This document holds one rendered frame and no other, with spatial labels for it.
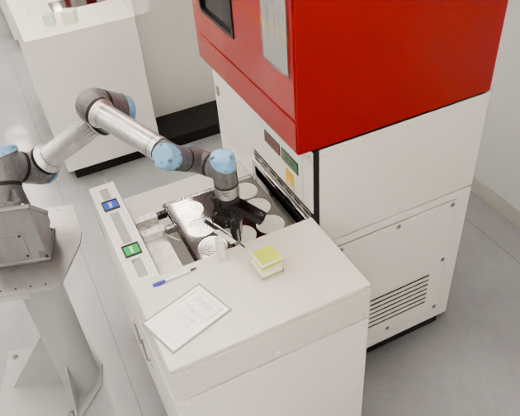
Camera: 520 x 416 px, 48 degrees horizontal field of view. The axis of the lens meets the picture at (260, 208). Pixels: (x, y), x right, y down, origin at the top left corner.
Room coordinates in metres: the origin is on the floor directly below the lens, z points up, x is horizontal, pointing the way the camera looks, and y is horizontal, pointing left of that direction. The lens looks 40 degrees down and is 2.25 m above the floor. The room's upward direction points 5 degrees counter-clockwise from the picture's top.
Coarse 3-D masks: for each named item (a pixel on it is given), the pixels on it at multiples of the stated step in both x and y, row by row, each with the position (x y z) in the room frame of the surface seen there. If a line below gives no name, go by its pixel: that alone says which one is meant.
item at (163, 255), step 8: (152, 240) 1.51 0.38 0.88; (160, 240) 1.51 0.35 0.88; (168, 240) 1.51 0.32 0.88; (152, 248) 1.47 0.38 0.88; (160, 248) 1.47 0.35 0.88; (168, 248) 1.47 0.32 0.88; (152, 256) 1.44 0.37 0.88; (160, 256) 1.43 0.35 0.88; (168, 256) 1.43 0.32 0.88; (176, 256) 1.43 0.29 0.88; (160, 264) 1.39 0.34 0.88; (168, 264) 1.39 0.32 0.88; (176, 264) 1.39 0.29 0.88; (160, 272) 1.36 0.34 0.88
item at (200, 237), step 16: (208, 192) 1.73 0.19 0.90; (176, 208) 1.65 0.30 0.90; (192, 208) 1.65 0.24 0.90; (208, 208) 1.64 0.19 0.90; (272, 208) 1.61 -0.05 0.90; (192, 224) 1.56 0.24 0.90; (288, 224) 1.52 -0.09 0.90; (192, 240) 1.47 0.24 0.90; (208, 240) 1.47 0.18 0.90; (224, 240) 1.46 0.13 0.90; (208, 256) 1.39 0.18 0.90
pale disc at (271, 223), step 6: (270, 216) 1.56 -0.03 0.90; (276, 216) 1.56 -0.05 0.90; (264, 222) 1.54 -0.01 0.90; (270, 222) 1.53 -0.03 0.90; (276, 222) 1.53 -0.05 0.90; (282, 222) 1.53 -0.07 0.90; (258, 228) 1.51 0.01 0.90; (264, 228) 1.51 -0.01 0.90; (270, 228) 1.50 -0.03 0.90; (276, 228) 1.50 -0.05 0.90; (282, 228) 1.50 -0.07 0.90
